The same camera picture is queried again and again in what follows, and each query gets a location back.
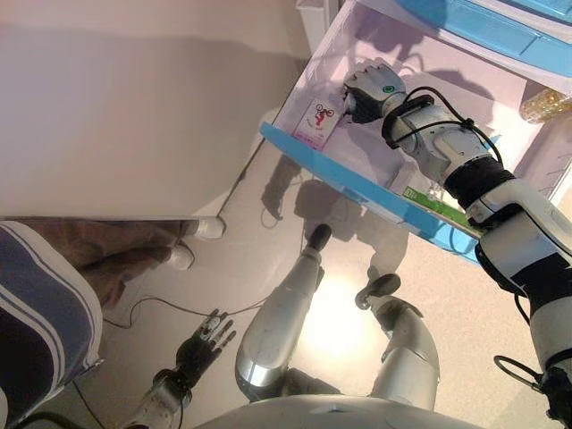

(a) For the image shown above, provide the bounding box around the thin grey cable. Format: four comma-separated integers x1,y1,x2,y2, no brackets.
102,292,272,332

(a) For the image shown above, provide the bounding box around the blue white cart drawer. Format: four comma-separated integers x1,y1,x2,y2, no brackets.
397,0,572,77
258,0,572,265

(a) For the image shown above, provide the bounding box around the white box with red print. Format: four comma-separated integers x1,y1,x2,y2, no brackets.
292,96,341,151

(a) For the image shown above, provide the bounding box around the black robot foot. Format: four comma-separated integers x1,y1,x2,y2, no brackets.
356,273,402,309
303,223,332,258

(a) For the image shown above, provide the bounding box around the thick black cable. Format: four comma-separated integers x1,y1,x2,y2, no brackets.
24,409,75,429

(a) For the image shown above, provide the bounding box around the left black robot foot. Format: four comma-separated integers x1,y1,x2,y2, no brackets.
303,223,332,258

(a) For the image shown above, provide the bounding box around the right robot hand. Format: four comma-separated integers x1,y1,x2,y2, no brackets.
341,63,409,126

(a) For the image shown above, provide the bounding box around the white shoe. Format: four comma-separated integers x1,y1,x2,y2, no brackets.
165,245,196,271
190,217,224,240

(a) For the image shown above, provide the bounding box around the right black robot foot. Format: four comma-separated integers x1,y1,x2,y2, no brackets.
356,273,402,309

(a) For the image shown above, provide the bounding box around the white medical cart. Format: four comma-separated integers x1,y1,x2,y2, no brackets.
258,0,572,265

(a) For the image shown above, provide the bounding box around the left silver robot leg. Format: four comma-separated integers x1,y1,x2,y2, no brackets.
235,249,325,401

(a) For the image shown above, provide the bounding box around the flat green white box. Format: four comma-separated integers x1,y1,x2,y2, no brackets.
400,183,484,234

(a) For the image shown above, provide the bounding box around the yellow pill pack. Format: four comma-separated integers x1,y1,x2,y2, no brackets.
521,88,572,123

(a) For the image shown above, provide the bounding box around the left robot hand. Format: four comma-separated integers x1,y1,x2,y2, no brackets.
175,307,238,386

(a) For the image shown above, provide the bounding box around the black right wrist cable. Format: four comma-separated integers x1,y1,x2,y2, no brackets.
382,86,555,399

